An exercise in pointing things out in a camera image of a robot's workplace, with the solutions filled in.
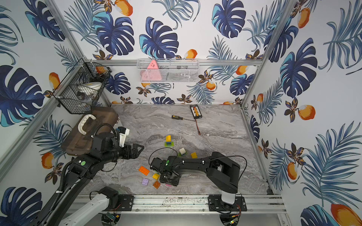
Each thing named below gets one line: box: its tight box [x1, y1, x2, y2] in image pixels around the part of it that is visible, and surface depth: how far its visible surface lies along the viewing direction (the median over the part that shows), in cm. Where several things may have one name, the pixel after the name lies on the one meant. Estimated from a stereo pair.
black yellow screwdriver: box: [171, 114, 196, 122], surface depth 112 cm
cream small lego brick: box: [179, 147, 187, 155], surface depth 92 cm
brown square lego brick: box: [152, 180, 161, 190], surface depth 81 cm
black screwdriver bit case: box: [189, 104, 203, 120], surface depth 116 cm
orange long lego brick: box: [138, 165, 150, 176], surface depth 87 cm
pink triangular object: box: [139, 59, 163, 82], surface depth 92 cm
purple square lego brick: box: [141, 177, 149, 186], surface depth 82 cm
